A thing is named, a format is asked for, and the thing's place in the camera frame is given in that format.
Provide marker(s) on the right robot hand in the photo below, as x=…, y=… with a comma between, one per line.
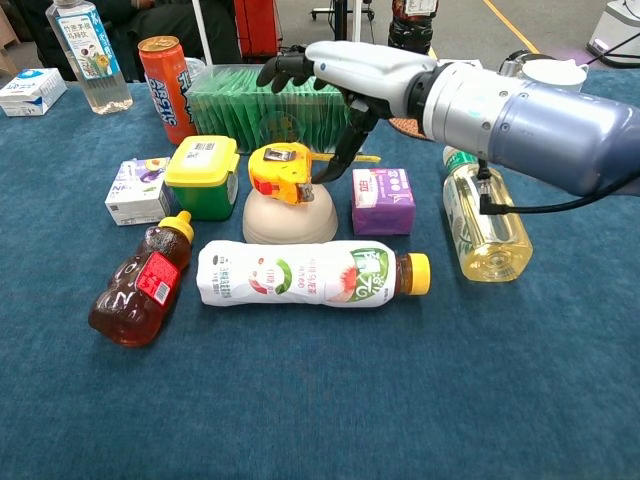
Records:
x=365, y=70

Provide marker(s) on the yellow tape measure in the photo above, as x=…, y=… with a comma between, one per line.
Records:
x=280, y=172

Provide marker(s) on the dark tea bottle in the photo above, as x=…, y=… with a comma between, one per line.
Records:
x=407, y=30

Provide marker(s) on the round woven coaster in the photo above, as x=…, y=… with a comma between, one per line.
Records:
x=405, y=130

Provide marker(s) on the red cabinet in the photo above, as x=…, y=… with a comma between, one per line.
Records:
x=255, y=25

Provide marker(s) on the purple tissue pack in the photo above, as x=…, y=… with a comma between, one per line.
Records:
x=382, y=205

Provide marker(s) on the clear box of green sachets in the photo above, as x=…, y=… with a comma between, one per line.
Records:
x=235, y=115

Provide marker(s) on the glass jar black lid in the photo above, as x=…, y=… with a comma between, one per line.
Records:
x=512, y=65

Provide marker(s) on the beige upturned bowl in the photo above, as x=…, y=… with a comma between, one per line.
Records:
x=290, y=222

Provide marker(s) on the clear plastic cup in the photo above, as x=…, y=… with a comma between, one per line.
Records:
x=195, y=67

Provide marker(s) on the green box yellow lid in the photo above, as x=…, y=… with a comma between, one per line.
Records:
x=202, y=165

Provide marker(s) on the light blue plastic cup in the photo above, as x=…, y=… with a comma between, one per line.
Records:
x=555, y=72

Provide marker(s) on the orange Arctic Ocean can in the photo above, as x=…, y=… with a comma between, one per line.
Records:
x=167, y=90

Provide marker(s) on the clear green-capped tea bottle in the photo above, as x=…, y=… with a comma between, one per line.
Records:
x=495, y=240

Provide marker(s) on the white-labelled yellow-capped tea bottle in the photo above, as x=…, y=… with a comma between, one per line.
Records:
x=300, y=275

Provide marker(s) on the seated person dark trousers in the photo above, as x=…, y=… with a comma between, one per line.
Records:
x=150, y=25

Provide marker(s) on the white appliance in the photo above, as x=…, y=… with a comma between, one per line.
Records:
x=612, y=35

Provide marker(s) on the small white purple carton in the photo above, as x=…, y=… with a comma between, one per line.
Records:
x=135, y=195

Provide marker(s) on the clear blue-labelled water bottle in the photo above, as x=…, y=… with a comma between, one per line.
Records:
x=95, y=60

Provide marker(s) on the bear-shaped honey bottle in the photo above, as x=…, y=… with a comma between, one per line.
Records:
x=135, y=295

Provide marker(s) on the blue table cloth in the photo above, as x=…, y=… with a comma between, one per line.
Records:
x=320, y=400

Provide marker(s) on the white blue milk carton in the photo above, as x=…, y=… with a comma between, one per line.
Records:
x=30, y=92

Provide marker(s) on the beige wooden furniture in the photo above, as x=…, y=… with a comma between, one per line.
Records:
x=6, y=45

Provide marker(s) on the white frame pole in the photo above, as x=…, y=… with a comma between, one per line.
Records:
x=202, y=35

